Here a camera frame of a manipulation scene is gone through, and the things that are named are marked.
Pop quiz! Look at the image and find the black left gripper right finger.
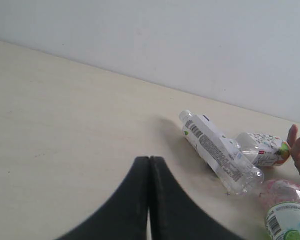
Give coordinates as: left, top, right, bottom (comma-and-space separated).
149, 156, 241, 240

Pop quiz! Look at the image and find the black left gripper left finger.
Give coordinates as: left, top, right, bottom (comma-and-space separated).
59, 156, 150, 240

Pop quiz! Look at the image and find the clear bottle blue triangle label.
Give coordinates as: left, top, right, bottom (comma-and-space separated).
179, 110, 264, 195

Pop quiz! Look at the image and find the clear bottle red peach label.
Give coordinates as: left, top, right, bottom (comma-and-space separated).
257, 179, 300, 209

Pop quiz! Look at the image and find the clear bottle green lime label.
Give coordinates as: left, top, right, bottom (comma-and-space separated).
265, 201, 300, 240

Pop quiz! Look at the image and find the square bottle floral label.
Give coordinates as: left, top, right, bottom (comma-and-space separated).
235, 132, 290, 167

